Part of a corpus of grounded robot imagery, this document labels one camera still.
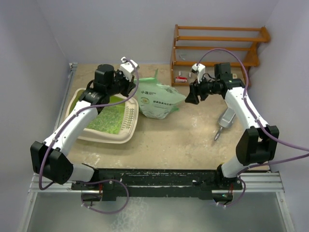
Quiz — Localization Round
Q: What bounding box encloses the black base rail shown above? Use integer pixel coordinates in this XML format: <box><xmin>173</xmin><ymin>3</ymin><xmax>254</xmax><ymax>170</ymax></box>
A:
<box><xmin>71</xmin><ymin>168</ymin><xmax>242</xmax><ymax>201</ymax></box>

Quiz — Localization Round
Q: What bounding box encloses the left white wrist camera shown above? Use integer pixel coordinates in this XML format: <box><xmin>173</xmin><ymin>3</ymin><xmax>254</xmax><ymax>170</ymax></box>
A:
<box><xmin>119</xmin><ymin>57</ymin><xmax>139</xmax><ymax>81</ymax></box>

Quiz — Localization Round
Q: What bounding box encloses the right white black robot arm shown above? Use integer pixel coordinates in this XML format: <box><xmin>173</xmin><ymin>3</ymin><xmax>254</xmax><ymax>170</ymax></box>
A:
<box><xmin>185</xmin><ymin>63</ymin><xmax>279</xmax><ymax>189</ymax></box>

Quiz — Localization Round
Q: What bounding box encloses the wooden shoe rack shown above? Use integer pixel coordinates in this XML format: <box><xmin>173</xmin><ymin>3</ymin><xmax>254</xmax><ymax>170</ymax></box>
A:
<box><xmin>170</xmin><ymin>25</ymin><xmax>271</xmax><ymax>86</ymax></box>

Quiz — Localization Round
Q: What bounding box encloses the silver metal scoop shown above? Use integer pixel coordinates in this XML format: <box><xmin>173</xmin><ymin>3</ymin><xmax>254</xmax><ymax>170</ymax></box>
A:
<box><xmin>213</xmin><ymin>108</ymin><xmax>236</xmax><ymax>141</ymax></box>

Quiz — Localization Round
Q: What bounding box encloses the aluminium frame rail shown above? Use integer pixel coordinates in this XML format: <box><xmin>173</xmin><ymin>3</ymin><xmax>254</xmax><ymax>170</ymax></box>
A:
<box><xmin>44</xmin><ymin>173</ymin><xmax>284</xmax><ymax>193</ymax></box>

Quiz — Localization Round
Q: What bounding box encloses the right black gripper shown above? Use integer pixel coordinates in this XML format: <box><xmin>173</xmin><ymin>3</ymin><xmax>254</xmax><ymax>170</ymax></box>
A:
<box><xmin>185</xmin><ymin>74</ymin><xmax>220</xmax><ymax>105</ymax></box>

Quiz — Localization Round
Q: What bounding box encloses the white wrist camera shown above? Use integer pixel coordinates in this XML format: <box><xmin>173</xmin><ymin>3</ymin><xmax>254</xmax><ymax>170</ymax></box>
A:
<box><xmin>119</xmin><ymin>57</ymin><xmax>139</xmax><ymax>81</ymax></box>
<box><xmin>191</xmin><ymin>63</ymin><xmax>206</xmax><ymax>84</ymax></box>

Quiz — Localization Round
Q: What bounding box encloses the green cat litter bag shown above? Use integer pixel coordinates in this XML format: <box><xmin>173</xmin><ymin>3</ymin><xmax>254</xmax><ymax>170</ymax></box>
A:
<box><xmin>135</xmin><ymin>70</ymin><xmax>186</xmax><ymax>119</ymax></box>

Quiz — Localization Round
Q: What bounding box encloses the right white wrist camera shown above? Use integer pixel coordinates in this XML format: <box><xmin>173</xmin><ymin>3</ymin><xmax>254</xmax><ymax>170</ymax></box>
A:
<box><xmin>191</xmin><ymin>63</ymin><xmax>206</xmax><ymax>84</ymax></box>

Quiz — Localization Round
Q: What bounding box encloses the red white small box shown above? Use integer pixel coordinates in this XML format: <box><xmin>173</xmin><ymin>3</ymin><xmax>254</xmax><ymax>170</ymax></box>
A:
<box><xmin>175</xmin><ymin>76</ymin><xmax>188</xmax><ymax>83</ymax></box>

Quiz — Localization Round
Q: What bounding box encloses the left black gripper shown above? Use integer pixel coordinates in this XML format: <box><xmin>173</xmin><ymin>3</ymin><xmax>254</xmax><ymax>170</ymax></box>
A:
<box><xmin>106</xmin><ymin>69</ymin><xmax>135</xmax><ymax>98</ymax></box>

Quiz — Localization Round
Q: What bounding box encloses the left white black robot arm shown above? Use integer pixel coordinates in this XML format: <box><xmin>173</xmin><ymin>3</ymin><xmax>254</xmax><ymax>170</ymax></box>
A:
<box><xmin>30</xmin><ymin>57</ymin><xmax>139</xmax><ymax>190</ymax></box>

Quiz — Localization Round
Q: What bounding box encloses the beige litter box green liner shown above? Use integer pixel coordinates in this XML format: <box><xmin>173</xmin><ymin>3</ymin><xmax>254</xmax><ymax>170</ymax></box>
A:
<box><xmin>78</xmin><ymin>98</ymin><xmax>139</xmax><ymax>144</ymax></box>

